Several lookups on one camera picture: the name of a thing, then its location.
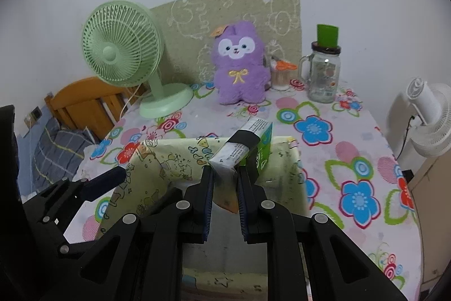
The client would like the white fan cable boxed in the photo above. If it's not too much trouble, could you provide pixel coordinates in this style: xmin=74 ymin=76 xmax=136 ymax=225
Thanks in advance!
xmin=118 ymin=83 xmax=151 ymax=120

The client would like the white standing fan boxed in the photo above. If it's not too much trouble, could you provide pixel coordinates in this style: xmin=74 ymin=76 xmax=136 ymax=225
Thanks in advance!
xmin=396 ymin=76 xmax=451 ymax=160

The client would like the green cup on jar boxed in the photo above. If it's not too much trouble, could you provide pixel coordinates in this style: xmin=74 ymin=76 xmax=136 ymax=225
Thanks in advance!
xmin=317 ymin=24 xmax=339 ymax=48

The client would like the glass mason jar mug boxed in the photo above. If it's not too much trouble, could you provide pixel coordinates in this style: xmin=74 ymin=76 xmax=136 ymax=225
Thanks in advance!
xmin=298 ymin=41 xmax=341 ymax=104

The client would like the yellow cartoon fabric storage box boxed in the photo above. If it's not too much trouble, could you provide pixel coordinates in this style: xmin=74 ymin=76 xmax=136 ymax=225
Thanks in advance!
xmin=96 ymin=137 xmax=309 ymax=300

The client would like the floral tablecloth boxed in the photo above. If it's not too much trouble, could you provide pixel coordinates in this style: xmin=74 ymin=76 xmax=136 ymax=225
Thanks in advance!
xmin=64 ymin=80 xmax=422 ymax=300

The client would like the green desk fan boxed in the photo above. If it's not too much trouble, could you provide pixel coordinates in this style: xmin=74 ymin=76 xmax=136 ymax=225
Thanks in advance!
xmin=82 ymin=0 xmax=193 ymax=119

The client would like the grey plaid pillow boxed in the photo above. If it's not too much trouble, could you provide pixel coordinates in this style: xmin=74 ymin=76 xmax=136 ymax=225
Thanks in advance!
xmin=31 ymin=118 xmax=100 ymax=192

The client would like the purple plush toy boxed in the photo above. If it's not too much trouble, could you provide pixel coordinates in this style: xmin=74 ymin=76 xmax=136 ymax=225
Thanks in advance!
xmin=211 ymin=21 xmax=271 ymax=105

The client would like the wall power socket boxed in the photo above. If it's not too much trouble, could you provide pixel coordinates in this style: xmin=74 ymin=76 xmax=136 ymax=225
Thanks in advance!
xmin=30 ymin=107 xmax=42 ymax=122

